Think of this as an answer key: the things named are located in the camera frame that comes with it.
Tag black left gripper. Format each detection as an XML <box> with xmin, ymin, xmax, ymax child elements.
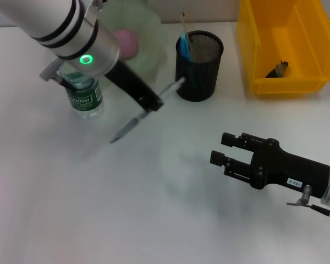
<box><xmin>103</xmin><ymin>61</ymin><xmax>165</xmax><ymax>113</ymax></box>

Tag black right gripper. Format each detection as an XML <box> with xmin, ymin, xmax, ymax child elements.
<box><xmin>210</xmin><ymin>132</ymin><xmax>330</xmax><ymax>199</ymax></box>

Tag silver ballpoint pen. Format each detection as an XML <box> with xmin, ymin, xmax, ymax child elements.
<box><xmin>109</xmin><ymin>76</ymin><xmax>186</xmax><ymax>145</ymax></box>

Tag clear green-label water bottle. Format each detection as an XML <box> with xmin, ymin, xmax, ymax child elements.
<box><xmin>58</xmin><ymin>69</ymin><xmax>105</xmax><ymax>119</ymax></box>

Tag pink peach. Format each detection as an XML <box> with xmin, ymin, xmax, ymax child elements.
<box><xmin>112</xmin><ymin>29</ymin><xmax>140</xmax><ymax>58</ymax></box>

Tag blue scissors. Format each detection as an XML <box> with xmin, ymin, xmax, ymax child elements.
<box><xmin>180</xmin><ymin>30</ymin><xmax>194</xmax><ymax>62</ymax></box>

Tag clear plastic ruler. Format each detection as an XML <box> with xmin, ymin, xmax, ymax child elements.
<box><xmin>179</xmin><ymin>10</ymin><xmax>196</xmax><ymax>60</ymax></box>

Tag green plastic wrapper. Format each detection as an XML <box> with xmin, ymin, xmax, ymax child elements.
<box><xmin>265</xmin><ymin>59</ymin><xmax>291</xmax><ymax>79</ymax></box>

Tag black mesh pen cup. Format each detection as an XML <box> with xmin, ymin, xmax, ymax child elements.
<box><xmin>174</xmin><ymin>30</ymin><xmax>225</xmax><ymax>102</ymax></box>

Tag translucent green fruit bowl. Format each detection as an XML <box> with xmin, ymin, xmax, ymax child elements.
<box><xmin>98</xmin><ymin>1</ymin><xmax>168</xmax><ymax>89</ymax></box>

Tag yellow plastic bin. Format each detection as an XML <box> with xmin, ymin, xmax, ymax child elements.
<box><xmin>236</xmin><ymin>0</ymin><xmax>330</xmax><ymax>99</ymax></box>

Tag grey right arm cable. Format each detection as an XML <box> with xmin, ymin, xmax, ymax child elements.
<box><xmin>286</xmin><ymin>184</ymin><xmax>330</xmax><ymax>226</ymax></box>

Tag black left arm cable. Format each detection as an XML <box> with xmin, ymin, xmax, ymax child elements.
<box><xmin>39</xmin><ymin>58</ymin><xmax>75</xmax><ymax>91</ymax></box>

